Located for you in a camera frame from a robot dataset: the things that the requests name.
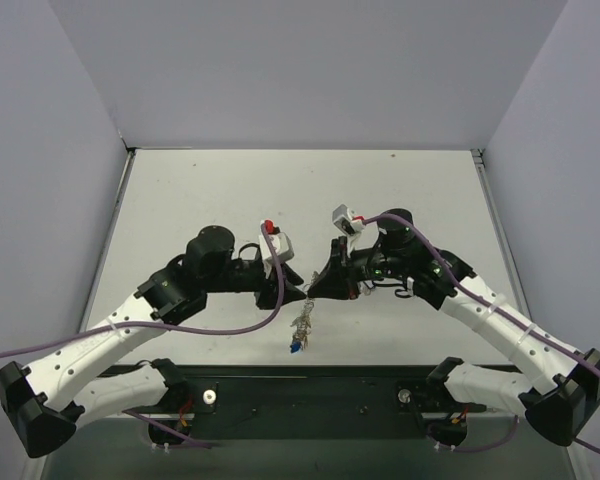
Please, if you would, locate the steel key organiser ring disc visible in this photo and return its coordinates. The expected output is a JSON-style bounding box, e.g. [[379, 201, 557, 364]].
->
[[290, 295, 315, 353]]

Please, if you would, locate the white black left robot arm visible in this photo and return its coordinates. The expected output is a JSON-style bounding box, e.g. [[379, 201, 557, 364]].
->
[[0, 220, 306, 458]]

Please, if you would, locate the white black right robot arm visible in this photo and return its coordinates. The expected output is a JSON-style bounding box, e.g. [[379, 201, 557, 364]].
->
[[309, 205, 600, 446]]

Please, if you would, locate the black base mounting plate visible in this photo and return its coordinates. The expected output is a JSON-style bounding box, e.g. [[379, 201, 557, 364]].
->
[[125, 364, 487, 441]]

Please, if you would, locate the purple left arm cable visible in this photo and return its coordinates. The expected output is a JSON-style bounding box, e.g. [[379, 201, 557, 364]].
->
[[0, 222, 287, 449]]

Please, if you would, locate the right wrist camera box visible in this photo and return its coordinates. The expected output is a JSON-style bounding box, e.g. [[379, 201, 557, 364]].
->
[[332, 204, 365, 254]]

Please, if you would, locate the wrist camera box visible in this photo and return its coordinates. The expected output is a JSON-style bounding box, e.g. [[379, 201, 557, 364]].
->
[[332, 204, 365, 254], [258, 219, 294, 276]]

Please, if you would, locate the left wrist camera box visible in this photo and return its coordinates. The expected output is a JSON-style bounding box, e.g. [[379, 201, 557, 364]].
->
[[258, 219, 294, 276]]

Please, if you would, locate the aluminium front rail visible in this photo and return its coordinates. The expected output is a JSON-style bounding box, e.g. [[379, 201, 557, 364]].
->
[[39, 372, 580, 421]]

